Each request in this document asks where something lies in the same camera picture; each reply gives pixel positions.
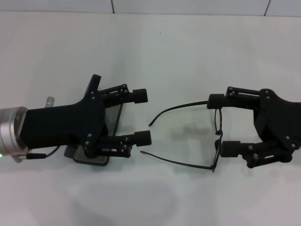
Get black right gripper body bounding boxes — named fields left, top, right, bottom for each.
left=253, top=88, right=301, bottom=163

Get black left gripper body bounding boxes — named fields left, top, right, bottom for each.
left=20, top=90, right=109, bottom=158

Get black glasses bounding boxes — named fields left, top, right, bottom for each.
left=140, top=100, right=224, bottom=173

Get black glasses case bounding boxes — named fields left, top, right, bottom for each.
left=63, top=74, right=124, bottom=167

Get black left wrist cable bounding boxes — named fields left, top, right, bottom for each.
left=17, top=146, right=60, bottom=161

